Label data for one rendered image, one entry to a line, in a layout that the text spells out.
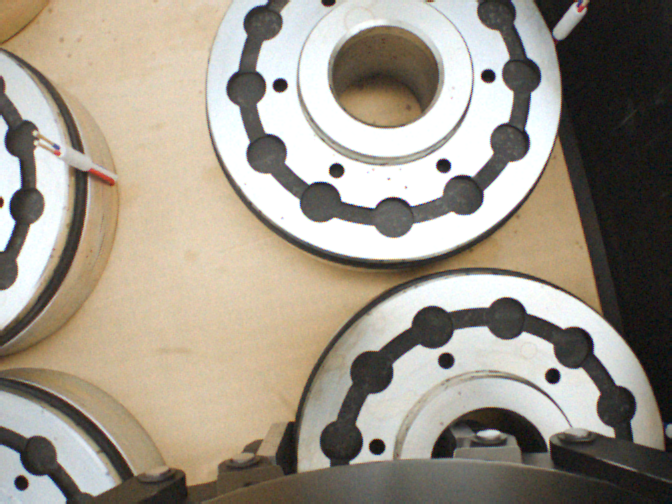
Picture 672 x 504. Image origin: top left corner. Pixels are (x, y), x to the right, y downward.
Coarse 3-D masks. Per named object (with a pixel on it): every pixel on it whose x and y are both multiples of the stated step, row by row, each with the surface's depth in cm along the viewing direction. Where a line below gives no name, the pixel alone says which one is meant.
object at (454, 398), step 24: (456, 384) 13; (480, 384) 13; (504, 384) 13; (528, 384) 13; (432, 408) 13; (456, 408) 13; (480, 408) 13; (504, 408) 13; (528, 408) 13; (552, 408) 13; (408, 432) 13; (432, 432) 13; (552, 432) 13; (408, 456) 13; (432, 456) 13
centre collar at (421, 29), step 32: (352, 0) 14; (384, 0) 14; (416, 0) 14; (320, 32) 14; (352, 32) 14; (384, 32) 15; (416, 32) 14; (448, 32) 14; (320, 64) 14; (448, 64) 14; (320, 96) 14; (448, 96) 14; (320, 128) 14; (352, 128) 14; (384, 128) 14; (416, 128) 14; (448, 128) 14; (384, 160) 14; (416, 160) 14
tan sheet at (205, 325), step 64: (64, 0) 18; (128, 0) 18; (192, 0) 18; (64, 64) 18; (128, 64) 18; (192, 64) 18; (128, 128) 18; (192, 128) 18; (128, 192) 18; (192, 192) 17; (128, 256) 17; (192, 256) 17; (256, 256) 17; (512, 256) 17; (576, 256) 17; (128, 320) 17; (192, 320) 17; (256, 320) 17; (320, 320) 17; (128, 384) 17; (192, 384) 17; (256, 384) 17; (192, 448) 17
